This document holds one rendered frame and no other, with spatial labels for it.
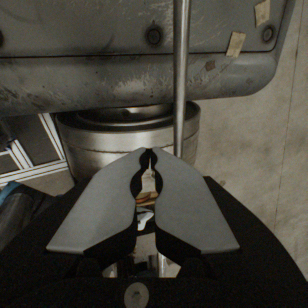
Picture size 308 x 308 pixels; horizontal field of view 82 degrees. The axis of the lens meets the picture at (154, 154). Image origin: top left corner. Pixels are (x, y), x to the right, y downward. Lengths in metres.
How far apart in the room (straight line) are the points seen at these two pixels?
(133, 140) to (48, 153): 1.25
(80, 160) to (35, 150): 1.17
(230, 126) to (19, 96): 1.89
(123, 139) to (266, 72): 0.23
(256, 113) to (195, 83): 1.90
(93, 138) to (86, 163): 0.06
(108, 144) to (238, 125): 1.86
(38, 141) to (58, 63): 1.25
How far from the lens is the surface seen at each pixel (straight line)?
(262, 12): 0.31
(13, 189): 0.67
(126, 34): 0.24
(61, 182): 1.88
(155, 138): 0.28
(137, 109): 0.32
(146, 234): 0.88
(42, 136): 1.44
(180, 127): 0.19
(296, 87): 2.42
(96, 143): 0.30
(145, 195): 0.51
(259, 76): 0.32
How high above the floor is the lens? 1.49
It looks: 58 degrees down
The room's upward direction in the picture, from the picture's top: 152 degrees clockwise
